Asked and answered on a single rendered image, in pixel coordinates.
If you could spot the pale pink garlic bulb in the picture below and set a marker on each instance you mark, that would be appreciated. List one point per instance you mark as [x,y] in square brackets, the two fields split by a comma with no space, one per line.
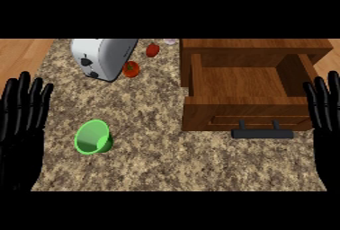
[170,41]

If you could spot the open wooden drawer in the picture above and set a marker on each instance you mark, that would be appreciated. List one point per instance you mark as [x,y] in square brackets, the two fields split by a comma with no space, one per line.
[247,99]

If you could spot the green plastic cup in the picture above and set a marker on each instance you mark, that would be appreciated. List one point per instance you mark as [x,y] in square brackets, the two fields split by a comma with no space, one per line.
[93,137]

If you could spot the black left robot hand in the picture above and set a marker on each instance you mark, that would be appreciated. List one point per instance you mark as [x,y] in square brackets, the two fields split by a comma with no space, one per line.
[18,140]

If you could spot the wooden cabinet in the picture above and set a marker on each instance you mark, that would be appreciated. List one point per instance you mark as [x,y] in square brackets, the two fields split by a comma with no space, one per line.
[256,48]

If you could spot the red tomato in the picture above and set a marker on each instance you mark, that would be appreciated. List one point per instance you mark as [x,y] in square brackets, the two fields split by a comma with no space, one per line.
[130,69]

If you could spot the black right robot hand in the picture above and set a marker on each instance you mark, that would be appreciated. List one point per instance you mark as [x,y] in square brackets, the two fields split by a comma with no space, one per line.
[330,140]

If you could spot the silver toaster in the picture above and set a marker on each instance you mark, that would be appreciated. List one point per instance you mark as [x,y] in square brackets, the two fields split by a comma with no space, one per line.
[102,57]

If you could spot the red bell pepper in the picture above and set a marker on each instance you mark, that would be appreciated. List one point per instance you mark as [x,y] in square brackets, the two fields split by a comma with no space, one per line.
[153,50]

